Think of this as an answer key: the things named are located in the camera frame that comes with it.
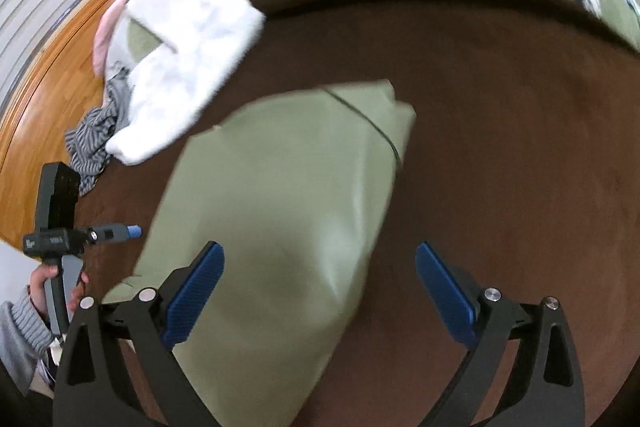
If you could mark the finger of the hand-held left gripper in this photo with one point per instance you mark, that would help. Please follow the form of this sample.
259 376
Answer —
117 232

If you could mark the wooden headboard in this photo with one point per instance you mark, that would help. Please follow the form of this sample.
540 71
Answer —
55 82

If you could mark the green leather jacket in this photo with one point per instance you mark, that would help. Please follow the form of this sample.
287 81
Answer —
280 207

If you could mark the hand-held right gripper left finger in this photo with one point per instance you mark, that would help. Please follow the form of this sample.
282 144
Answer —
195 292

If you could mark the grey striped cloth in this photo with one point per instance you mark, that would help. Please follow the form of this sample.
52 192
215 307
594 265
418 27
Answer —
95 132

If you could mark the person's left hand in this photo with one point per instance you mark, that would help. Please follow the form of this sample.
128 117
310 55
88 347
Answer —
39 289

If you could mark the brown blanket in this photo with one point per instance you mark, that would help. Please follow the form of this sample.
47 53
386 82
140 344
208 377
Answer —
500 132

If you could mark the white fluffy cloth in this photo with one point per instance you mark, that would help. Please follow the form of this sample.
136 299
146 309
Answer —
185 57

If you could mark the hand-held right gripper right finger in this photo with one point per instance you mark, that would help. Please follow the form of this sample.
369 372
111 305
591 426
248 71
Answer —
445 292

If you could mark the pink cloth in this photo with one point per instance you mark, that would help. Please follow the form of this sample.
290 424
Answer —
106 37

